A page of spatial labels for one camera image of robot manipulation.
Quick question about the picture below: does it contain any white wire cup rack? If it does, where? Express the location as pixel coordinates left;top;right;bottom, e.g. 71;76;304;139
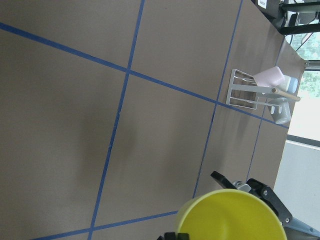
225;68;301;111

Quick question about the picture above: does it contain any black monitor stand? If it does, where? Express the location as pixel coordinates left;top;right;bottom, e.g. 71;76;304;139
278;0;320;36

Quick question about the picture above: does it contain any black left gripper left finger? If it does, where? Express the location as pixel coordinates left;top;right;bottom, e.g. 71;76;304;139
157;232;190;240

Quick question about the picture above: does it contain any pink plastic cup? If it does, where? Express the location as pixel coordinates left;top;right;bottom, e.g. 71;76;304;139
253;66;285;87

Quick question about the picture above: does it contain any grey plastic cup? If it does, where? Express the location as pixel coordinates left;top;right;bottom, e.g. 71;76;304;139
268;97;291;125

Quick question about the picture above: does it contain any cream white plastic cup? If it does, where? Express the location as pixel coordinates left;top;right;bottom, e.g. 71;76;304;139
276;75;291;92

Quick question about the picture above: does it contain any black box with label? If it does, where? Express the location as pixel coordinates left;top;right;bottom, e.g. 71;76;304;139
251;0;281;20

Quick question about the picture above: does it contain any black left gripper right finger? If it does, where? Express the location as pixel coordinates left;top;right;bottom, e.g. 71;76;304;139
210;171;293;223

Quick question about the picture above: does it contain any light blue plastic cup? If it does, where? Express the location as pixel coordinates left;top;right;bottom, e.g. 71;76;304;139
287;77;299;94

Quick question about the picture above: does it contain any yellow plastic cup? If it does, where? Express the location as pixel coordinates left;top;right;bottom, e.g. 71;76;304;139
174;189;287;240

